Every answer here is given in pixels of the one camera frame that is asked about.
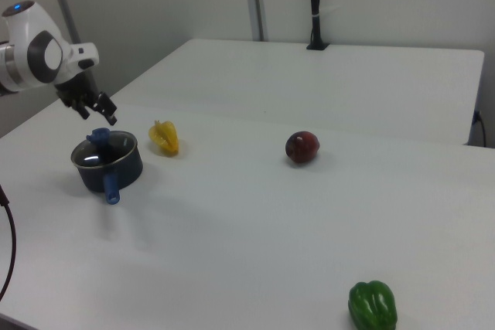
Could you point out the black camera stand pole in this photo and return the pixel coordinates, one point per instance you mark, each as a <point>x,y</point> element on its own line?
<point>317,5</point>

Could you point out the green bell pepper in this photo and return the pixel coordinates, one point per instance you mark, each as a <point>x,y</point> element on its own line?
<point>372,307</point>

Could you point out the yellow starfruit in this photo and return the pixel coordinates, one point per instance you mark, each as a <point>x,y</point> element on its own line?
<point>165,137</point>

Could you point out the red apple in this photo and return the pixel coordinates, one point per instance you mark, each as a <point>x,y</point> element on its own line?
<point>302,147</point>

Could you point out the glass lid with blue knob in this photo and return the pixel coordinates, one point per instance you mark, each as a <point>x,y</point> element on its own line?
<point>102,144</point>

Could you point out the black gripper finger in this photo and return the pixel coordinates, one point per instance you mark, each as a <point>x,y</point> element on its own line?
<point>82,110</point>
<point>106,107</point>

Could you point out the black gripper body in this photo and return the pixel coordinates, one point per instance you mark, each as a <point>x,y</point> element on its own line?
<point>76,88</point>

